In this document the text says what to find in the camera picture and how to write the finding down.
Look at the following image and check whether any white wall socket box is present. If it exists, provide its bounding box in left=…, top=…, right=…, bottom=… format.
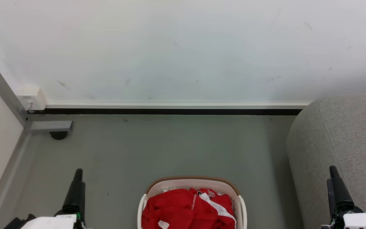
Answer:
left=16, top=85, right=48, bottom=111

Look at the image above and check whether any black baseboard strip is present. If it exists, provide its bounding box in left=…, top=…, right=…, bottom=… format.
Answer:
left=27, top=108, right=304, bottom=116

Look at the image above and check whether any red cloth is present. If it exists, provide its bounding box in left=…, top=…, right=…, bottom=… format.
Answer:
left=141, top=188, right=219, bottom=229

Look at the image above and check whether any white laundry basket brown rim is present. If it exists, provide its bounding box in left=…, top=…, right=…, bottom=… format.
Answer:
left=137, top=176, right=247, bottom=229

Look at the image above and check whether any grey fabric sofa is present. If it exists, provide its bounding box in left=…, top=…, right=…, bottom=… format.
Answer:
left=286, top=93, right=366, bottom=229

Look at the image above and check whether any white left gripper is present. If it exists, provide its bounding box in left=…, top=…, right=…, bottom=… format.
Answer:
left=3, top=169, right=87, bottom=229

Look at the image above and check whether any black round frame foot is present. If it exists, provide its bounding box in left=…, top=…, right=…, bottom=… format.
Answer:
left=50, top=131, right=69, bottom=141

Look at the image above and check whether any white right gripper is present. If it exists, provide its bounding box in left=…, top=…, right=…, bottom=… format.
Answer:
left=321, top=165, right=366, bottom=229

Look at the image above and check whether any grey metal foot bar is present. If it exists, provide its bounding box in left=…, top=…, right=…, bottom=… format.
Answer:
left=27, top=120, right=73, bottom=133

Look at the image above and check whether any grey metal frame post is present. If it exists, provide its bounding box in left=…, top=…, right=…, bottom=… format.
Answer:
left=0, top=63, right=32, bottom=128

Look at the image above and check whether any white baseboard trim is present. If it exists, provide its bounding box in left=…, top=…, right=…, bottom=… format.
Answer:
left=45, top=101, right=311, bottom=110

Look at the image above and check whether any grey partition bottom rail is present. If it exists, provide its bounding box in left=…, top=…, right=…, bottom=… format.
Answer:
left=0, top=127, right=32, bottom=229

